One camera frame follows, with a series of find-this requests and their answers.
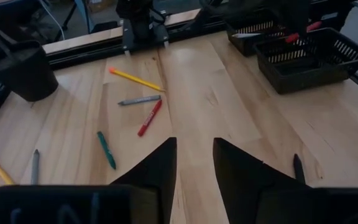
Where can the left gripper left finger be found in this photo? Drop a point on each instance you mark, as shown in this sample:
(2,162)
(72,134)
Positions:
(157,168)

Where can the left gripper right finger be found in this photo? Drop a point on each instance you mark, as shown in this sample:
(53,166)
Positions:
(238,174)

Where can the red crayon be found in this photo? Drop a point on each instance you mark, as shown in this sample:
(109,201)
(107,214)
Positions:
(291,38)
(149,118)

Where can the white pencil yellow tip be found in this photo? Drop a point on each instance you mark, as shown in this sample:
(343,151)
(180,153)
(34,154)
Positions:
(247,35)

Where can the dark green crayon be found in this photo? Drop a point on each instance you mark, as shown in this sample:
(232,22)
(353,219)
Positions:
(106,151)

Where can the black pen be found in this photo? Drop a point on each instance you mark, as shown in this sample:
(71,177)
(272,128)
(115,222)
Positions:
(298,169)

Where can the grey crayon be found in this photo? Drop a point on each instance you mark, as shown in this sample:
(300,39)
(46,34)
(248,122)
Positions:
(140,100)
(35,168)

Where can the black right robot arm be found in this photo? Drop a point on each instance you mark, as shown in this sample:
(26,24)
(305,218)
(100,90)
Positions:
(141,18)

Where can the black slotted plastic bin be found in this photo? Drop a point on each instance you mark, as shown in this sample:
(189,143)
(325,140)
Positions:
(306,82)
(244,46)

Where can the green plant in black pot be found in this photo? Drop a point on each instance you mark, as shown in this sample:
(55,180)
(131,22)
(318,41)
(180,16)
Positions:
(20,74)

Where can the blue metal chair leg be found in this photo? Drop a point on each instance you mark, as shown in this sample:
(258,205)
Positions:
(84,15)

